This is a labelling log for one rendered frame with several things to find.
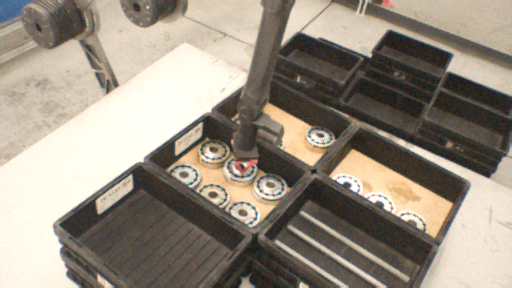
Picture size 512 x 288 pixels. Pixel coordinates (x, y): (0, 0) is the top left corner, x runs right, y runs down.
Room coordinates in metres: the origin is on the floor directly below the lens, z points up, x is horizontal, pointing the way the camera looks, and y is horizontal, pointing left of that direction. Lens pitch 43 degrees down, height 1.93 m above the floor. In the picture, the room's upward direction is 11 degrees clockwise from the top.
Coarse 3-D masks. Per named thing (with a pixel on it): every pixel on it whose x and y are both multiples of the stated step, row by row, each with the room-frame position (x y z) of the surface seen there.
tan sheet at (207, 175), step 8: (192, 152) 1.08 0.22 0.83; (184, 160) 1.04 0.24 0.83; (192, 160) 1.05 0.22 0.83; (168, 168) 1.00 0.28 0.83; (200, 168) 1.02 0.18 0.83; (208, 176) 0.99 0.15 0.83; (216, 176) 1.00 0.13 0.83; (256, 176) 1.03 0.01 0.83; (224, 184) 0.97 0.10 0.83; (232, 192) 0.95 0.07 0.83; (240, 192) 0.95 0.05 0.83; (248, 192) 0.96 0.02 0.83; (232, 200) 0.92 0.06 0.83; (248, 200) 0.93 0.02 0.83; (256, 200) 0.94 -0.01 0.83; (264, 208) 0.91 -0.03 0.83; (272, 208) 0.92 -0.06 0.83; (264, 216) 0.88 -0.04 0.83
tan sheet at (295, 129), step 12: (264, 108) 1.37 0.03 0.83; (276, 108) 1.39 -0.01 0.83; (276, 120) 1.32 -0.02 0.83; (288, 120) 1.33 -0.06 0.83; (300, 120) 1.34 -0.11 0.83; (288, 132) 1.27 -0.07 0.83; (300, 132) 1.28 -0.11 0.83; (288, 144) 1.21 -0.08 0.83; (300, 144) 1.22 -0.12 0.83; (300, 156) 1.16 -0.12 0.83; (312, 156) 1.17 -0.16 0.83
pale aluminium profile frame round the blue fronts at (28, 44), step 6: (18, 18) 2.41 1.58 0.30; (6, 24) 2.33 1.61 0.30; (12, 24) 2.34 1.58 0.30; (18, 24) 2.38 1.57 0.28; (0, 30) 2.26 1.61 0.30; (6, 30) 2.30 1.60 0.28; (12, 30) 2.33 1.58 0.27; (0, 36) 2.26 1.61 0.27; (24, 42) 2.41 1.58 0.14; (30, 42) 2.43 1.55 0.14; (12, 48) 2.33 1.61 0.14; (18, 48) 2.34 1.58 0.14; (24, 48) 2.38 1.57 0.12; (30, 48) 2.41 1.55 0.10; (0, 54) 2.25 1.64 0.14; (6, 54) 2.26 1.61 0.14; (12, 54) 2.30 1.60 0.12; (18, 54) 2.33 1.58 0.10; (0, 60) 2.22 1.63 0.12
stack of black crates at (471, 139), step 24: (456, 96) 2.06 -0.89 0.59; (432, 120) 1.82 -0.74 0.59; (456, 120) 2.00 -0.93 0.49; (480, 120) 2.00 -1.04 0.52; (504, 120) 1.96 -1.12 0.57; (432, 144) 1.79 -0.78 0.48; (456, 144) 1.76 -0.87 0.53; (480, 144) 1.72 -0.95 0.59; (504, 144) 1.80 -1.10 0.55; (480, 168) 1.71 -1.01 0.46
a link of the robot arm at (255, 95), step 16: (272, 0) 0.93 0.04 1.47; (288, 0) 0.97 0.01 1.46; (272, 16) 0.96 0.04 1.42; (288, 16) 0.98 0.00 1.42; (272, 32) 0.96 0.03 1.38; (256, 48) 0.98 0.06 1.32; (272, 48) 0.96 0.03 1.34; (256, 64) 0.98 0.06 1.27; (272, 64) 0.98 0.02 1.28; (256, 80) 0.98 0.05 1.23; (240, 96) 1.00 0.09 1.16; (256, 96) 0.98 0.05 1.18; (256, 112) 0.98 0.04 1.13
